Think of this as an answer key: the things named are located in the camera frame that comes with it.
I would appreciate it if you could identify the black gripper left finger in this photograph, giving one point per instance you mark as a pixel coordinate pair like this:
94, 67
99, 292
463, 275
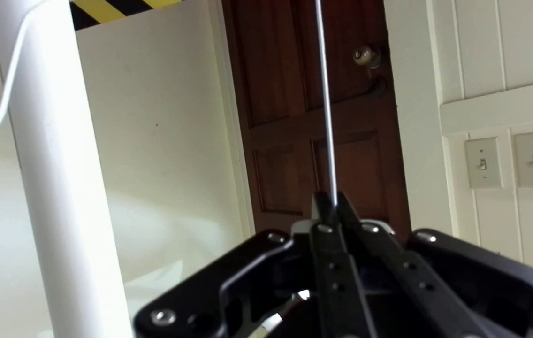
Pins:
266, 288

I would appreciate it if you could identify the white coat stand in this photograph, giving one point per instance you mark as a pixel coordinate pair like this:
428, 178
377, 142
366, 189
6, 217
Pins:
60, 157

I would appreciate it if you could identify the brown wooden door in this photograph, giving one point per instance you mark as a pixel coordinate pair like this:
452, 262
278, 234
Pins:
278, 95

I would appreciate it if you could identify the metal door knob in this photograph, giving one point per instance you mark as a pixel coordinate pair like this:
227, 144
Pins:
366, 58

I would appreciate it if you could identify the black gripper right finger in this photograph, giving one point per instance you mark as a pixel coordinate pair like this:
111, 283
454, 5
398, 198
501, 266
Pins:
454, 288

